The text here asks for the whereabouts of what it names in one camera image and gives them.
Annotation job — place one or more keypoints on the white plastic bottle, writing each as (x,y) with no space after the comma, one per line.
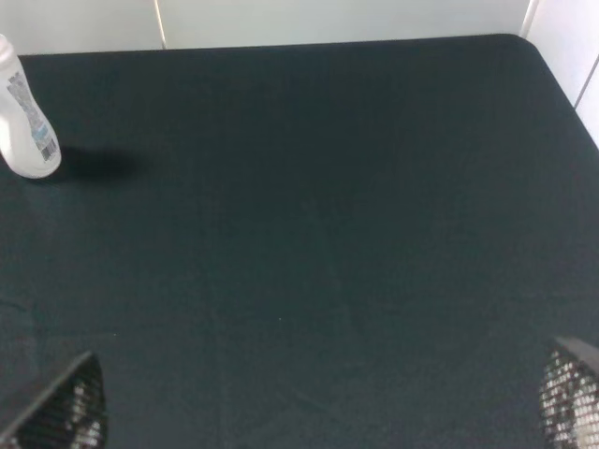
(29,145)

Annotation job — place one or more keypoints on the black tablecloth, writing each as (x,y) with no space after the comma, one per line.
(366,245)

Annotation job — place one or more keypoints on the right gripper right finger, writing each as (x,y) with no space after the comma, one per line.
(568,395)

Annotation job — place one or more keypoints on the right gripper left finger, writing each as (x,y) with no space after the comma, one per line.
(63,408)

